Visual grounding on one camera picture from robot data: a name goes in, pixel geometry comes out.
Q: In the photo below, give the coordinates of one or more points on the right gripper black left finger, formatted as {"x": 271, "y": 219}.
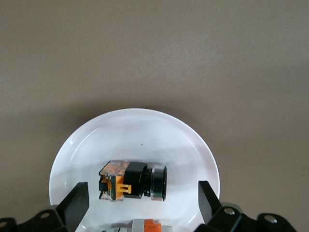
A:
{"x": 77, "y": 205}

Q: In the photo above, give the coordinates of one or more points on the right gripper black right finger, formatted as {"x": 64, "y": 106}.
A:
{"x": 208, "y": 205}

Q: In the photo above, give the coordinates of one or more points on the small green-capped clear item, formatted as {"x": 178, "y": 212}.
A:
{"x": 140, "y": 226}

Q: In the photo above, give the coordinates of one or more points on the pink round plate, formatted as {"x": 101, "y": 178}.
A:
{"x": 135, "y": 135}

